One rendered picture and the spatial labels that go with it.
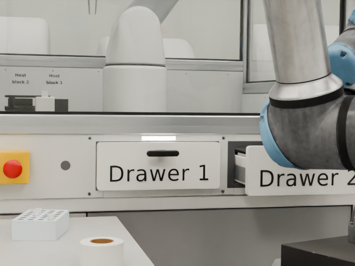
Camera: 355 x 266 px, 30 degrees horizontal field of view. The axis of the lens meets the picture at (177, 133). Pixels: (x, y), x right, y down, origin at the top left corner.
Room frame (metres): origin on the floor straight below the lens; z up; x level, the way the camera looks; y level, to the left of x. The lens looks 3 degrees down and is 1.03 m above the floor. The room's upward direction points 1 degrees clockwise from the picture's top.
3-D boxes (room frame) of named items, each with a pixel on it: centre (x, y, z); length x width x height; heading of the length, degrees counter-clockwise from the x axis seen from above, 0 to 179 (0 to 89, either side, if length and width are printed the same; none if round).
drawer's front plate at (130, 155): (1.53, 0.04, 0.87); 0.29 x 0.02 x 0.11; 103
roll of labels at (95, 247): (1.05, 0.12, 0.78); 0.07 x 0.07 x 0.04
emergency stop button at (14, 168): (1.41, 0.35, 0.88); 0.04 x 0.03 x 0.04; 103
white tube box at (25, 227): (1.29, 0.26, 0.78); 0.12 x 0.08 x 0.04; 178
